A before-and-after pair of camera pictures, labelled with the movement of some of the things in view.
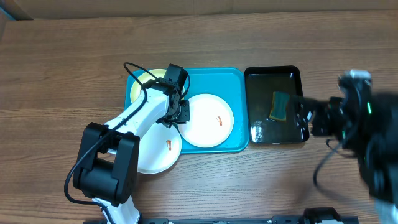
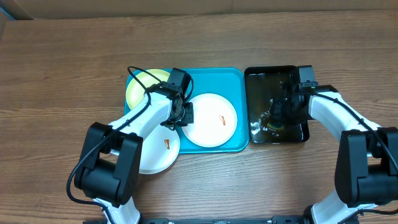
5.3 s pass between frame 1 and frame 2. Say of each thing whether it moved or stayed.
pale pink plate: stayed
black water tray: stayed
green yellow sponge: moved
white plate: stayed
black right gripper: moved
